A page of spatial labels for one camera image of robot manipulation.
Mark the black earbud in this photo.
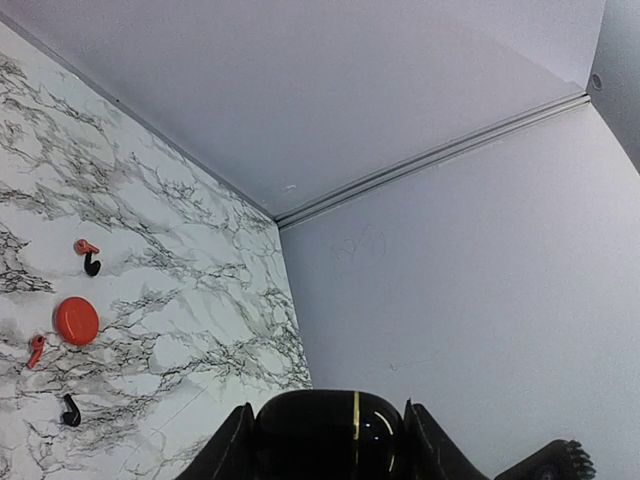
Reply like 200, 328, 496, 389
84, 252, 101, 277
61, 394, 81, 427

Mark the red round charging case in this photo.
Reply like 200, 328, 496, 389
55, 297, 100, 346

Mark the black earbud charging case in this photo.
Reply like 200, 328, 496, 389
252, 390, 408, 479

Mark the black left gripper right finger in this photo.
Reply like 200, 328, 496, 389
404, 401, 596, 480

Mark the red earbud near case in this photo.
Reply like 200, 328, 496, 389
27, 335, 46, 369

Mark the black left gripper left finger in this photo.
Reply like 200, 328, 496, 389
176, 403, 256, 480

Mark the far red earbud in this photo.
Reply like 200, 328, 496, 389
74, 239, 100, 255

